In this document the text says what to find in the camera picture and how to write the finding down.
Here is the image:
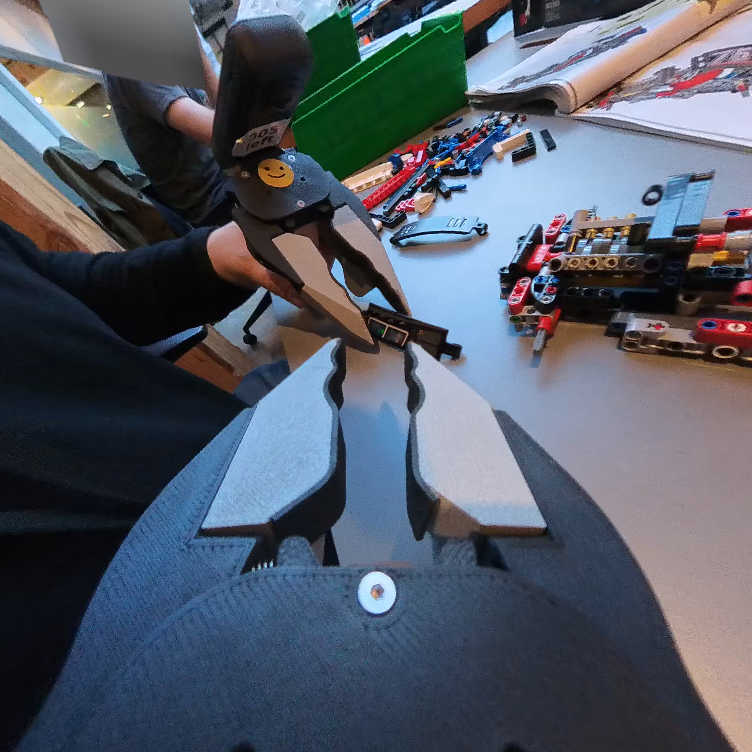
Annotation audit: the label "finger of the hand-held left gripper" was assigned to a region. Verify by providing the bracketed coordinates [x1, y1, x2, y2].
[329, 202, 412, 316]
[273, 230, 380, 353]

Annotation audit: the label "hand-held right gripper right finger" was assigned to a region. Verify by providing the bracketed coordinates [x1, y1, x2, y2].
[404, 343, 548, 540]

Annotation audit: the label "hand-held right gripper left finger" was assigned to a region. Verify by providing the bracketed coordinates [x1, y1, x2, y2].
[200, 339, 347, 539]

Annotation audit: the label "black toy car panel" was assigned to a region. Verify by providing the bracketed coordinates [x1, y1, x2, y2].
[361, 302, 463, 361]
[389, 214, 490, 249]

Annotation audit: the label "person's left forearm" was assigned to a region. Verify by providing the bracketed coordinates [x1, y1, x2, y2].
[0, 220, 259, 349]

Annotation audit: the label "grey desk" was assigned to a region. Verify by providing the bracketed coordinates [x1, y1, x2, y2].
[273, 23, 752, 752]

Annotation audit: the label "person's left hand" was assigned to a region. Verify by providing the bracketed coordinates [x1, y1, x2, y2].
[206, 222, 306, 309]

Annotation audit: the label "clear plastic bags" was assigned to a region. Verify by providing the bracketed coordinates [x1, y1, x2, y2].
[235, 0, 343, 30]

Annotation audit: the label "pile of toy building pieces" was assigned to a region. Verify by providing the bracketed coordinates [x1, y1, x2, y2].
[341, 112, 557, 231]

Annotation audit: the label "green plastic bin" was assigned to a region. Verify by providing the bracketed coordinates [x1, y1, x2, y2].
[291, 9, 469, 180]

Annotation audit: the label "black office chair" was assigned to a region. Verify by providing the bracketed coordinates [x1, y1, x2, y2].
[144, 291, 275, 363]

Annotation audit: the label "olive jacket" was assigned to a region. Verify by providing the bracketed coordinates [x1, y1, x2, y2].
[44, 138, 177, 249]

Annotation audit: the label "partly built toy car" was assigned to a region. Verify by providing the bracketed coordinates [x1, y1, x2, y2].
[499, 170, 752, 366]

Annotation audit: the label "wooden beam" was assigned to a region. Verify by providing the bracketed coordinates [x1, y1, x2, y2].
[0, 138, 253, 396]

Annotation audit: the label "black toy car box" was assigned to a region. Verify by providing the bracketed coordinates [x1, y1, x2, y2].
[511, 0, 647, 39]

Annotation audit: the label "toy car instruction booklet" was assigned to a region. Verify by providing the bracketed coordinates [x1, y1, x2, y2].
[467, 0, 752, 150]

